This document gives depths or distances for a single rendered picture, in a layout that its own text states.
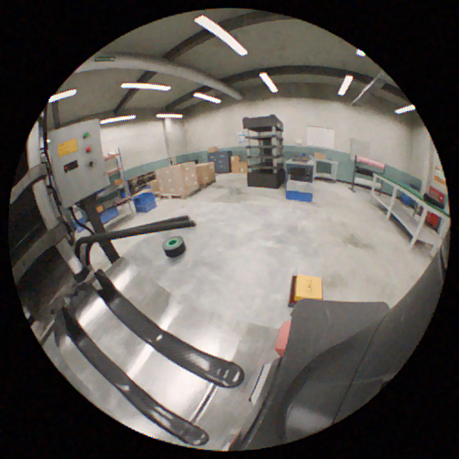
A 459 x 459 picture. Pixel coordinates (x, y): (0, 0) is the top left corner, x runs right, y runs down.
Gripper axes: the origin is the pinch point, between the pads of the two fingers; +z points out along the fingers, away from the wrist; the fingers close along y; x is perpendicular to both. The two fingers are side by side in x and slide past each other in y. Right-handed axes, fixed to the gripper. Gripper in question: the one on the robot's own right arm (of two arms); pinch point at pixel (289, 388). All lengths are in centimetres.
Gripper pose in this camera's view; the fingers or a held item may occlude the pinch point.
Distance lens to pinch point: 16.2
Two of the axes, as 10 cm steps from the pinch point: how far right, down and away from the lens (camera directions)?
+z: 0.9, 8.4, 5.4
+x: 9.2, 1.3, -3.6
